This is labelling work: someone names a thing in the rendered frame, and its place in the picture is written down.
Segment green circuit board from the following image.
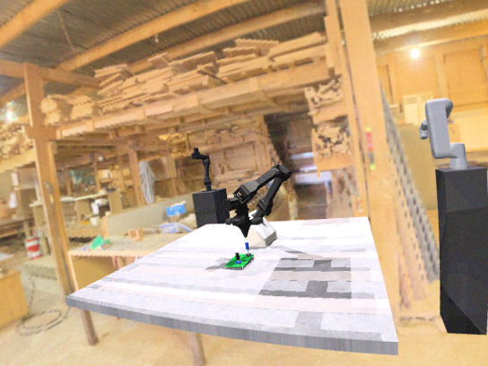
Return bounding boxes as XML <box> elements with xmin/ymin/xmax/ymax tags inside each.
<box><xmin>224</xmin><ymin>242</ymin><xmax>255</xmax><ymax>269</ymax></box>

